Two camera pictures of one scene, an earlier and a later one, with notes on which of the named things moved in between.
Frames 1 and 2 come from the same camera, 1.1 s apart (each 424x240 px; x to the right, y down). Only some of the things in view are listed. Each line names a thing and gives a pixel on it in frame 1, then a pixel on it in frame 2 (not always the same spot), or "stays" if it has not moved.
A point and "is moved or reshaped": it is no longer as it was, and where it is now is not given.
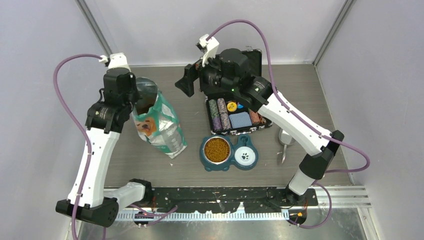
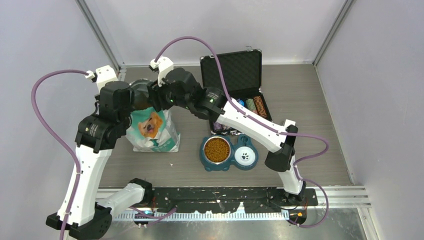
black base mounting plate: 226,200 stays
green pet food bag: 155,121 is moved or reshaped
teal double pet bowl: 218,152 stays
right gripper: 191,73 to 156,95
